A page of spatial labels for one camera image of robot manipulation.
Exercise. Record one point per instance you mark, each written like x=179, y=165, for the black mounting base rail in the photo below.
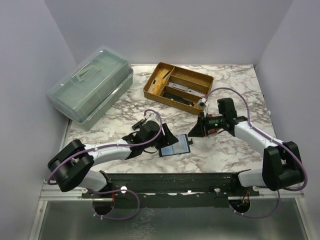
x=158, y=190

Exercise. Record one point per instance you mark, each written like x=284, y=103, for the black T-shaped tool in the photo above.
x=139, y=124

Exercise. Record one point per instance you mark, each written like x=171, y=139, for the gold cards in tray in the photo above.
x=158, y=81

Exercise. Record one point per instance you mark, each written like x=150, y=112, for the woven wicker organizer tray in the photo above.
x=194, y=80

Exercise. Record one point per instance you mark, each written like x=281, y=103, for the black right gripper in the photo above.
x=203, y=124

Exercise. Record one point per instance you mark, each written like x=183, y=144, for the aluminium extrusion rail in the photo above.
x=53, y=193

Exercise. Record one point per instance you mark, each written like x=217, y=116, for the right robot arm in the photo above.
x=280, y=160

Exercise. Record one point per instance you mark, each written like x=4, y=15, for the black leather card holder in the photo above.
x=178, y=148

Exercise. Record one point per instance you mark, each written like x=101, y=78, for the green plastic storage box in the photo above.
x=91, y=89

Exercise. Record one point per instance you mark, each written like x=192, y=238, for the white cards in tray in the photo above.
x=185, y=89

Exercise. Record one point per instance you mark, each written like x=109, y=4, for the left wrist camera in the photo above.
x=151, y=117

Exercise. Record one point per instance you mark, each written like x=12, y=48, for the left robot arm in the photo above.
x=71, y=167

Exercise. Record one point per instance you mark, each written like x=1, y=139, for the red leather card holder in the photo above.
x=213, y=123

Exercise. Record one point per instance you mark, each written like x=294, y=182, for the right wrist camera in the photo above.
x=204, y=105

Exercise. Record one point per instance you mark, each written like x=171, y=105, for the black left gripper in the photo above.
x=164, y=136

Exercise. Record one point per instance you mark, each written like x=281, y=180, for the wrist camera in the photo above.
x=151, y=117
x=204, y=105

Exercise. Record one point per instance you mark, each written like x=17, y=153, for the black cards in tray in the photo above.
x=177, y=98

